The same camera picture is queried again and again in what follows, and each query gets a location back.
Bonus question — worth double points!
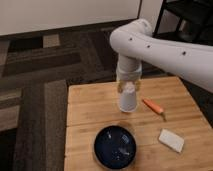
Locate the white rectangular sponge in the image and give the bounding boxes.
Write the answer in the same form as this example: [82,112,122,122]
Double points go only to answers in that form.
[158,129,185,153]

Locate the dark blue bowl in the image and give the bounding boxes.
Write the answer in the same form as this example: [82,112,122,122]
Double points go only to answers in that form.
[94,125,137,170]

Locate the orange carrot toy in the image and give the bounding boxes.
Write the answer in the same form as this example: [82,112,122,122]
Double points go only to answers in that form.
[143,99,166,121]

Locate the black metal shelf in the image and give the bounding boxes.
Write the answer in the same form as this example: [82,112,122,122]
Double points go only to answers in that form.
[153,0,213,43]

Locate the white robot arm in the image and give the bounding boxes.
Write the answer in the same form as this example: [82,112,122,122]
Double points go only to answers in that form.
[110,19,213,93]

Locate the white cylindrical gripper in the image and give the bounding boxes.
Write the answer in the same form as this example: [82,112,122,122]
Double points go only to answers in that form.
[116,54,142,93]

